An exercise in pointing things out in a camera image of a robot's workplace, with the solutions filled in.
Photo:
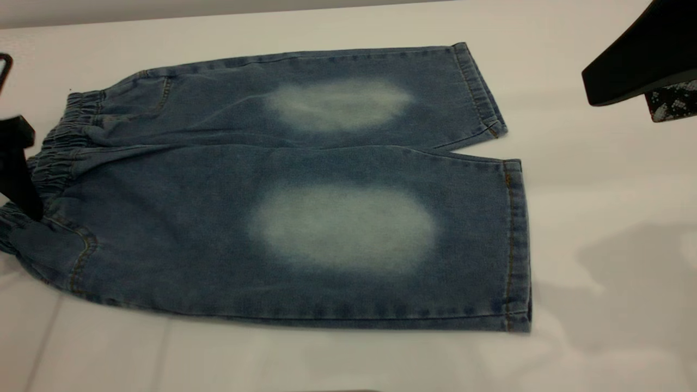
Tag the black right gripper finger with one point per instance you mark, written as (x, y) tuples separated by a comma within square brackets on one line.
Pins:
[(648, 54), (675, 103)]

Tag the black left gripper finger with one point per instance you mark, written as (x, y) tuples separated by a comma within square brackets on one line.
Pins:
[(4, 68), (19, 163)]

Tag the blue denim pants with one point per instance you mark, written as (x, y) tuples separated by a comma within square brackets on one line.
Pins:
[(218, 218)]

